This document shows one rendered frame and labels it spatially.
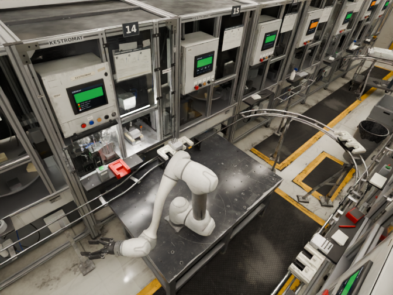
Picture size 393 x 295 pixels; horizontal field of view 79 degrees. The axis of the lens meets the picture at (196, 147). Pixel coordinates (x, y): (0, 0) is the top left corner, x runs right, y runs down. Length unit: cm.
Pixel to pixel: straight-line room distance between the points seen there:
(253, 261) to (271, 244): 30
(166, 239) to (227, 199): 67
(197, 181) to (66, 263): 191
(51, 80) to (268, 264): 251
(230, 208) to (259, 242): 80
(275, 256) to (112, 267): 168
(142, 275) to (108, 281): 32
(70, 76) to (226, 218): 161
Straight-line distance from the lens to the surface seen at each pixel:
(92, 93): 183
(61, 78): 175
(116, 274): 275
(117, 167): 222
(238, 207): 229
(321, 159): 422
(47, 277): 295
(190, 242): 206
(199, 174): 136
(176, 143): 243
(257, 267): 281
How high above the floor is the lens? 252
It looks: 42 degrees down
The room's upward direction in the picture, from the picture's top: 5 degrees clockwise
